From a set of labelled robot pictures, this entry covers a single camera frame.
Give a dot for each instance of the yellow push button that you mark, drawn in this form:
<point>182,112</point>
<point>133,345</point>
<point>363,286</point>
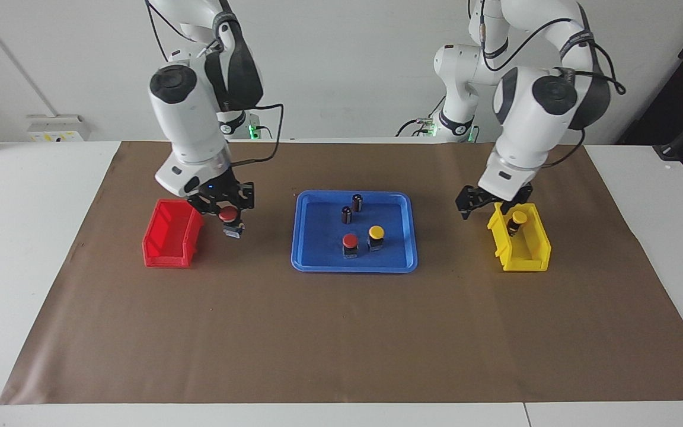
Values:
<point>376,231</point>
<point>519,217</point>

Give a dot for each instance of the green lit connector box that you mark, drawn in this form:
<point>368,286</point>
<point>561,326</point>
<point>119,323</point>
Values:
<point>252,127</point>
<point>427,126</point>

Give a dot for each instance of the white wall socket box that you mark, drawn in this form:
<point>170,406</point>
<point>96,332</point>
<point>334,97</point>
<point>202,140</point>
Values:
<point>57,127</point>

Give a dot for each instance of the brown paper table mat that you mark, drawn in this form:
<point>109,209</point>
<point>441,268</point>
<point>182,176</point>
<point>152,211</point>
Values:
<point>341,332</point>

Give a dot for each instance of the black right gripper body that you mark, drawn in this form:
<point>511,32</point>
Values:
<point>214,194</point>

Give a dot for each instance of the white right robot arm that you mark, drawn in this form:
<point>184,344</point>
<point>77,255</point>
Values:
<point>187,118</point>

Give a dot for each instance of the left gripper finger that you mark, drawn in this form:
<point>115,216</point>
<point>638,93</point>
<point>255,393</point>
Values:
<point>522,206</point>
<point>503,210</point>

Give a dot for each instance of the blue plastic tray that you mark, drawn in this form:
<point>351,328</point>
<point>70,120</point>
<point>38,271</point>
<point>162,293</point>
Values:
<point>318,249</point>

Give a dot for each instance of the red plastic storage bin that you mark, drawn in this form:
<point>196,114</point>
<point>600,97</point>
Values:
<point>166,258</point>

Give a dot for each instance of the yellow plastic storage bin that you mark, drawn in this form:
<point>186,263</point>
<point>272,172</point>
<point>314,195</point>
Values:
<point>525,261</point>

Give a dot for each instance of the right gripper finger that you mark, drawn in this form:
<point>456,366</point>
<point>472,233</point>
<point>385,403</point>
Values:
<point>220,217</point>
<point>242,220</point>

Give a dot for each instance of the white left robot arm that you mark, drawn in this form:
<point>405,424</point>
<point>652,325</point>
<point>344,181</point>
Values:
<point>531,118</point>

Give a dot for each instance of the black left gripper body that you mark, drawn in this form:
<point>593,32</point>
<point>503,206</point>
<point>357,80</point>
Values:
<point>475,198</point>

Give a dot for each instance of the small black cylinder component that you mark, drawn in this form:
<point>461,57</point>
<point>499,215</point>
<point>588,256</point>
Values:
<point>357,203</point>
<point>347,214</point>

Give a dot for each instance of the red push button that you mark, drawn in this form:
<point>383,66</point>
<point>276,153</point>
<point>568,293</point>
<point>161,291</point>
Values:
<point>229,213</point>
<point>350,240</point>

